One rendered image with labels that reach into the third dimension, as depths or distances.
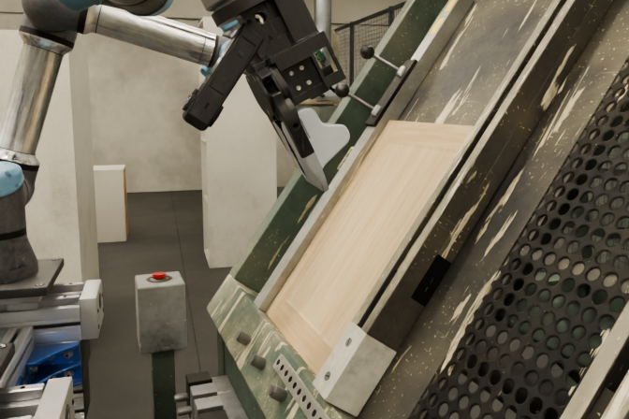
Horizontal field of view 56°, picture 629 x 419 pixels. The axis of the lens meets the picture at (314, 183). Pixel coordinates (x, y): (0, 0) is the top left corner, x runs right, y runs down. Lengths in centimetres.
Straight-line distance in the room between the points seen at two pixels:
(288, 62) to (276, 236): 113
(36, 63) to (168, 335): 74
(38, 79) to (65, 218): 203
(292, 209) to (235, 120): 324
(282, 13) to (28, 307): 93
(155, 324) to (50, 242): 191
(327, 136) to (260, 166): 433
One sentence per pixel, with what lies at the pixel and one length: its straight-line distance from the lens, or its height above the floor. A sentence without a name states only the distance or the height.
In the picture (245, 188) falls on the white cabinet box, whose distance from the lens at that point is 493.
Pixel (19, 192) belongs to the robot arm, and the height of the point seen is 122.
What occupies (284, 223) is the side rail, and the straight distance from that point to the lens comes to 167.
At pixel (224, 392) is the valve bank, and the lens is 144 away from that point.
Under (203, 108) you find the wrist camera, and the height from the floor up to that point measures 139.
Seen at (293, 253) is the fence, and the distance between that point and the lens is 144.
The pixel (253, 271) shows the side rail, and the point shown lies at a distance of 168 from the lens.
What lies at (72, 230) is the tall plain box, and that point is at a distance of 343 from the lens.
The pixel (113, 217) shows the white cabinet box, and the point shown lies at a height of 25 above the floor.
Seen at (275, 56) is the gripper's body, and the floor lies 144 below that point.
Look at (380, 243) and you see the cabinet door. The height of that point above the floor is 112.
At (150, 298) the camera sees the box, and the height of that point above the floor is 90.
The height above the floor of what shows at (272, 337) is 90.
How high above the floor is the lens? 140
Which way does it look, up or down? 8 degrees down
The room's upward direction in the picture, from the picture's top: straight up
